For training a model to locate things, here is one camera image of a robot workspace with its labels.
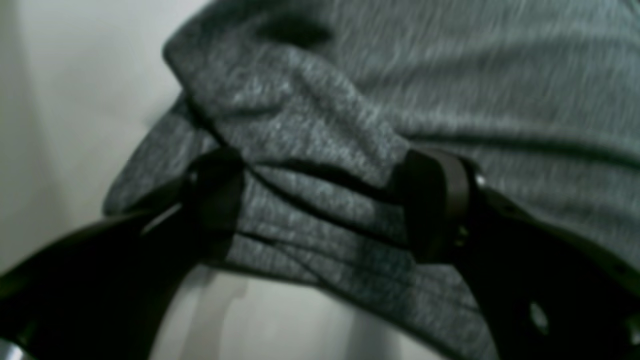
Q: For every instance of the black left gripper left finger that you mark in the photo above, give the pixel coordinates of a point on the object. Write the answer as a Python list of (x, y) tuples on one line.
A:
[(101, 292)]

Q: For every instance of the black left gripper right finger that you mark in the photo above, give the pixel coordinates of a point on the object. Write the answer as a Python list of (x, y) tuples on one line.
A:
[(544, 292)]

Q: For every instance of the grey t-shirt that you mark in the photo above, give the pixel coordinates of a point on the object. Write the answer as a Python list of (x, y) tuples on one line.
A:
[(324, 97)]

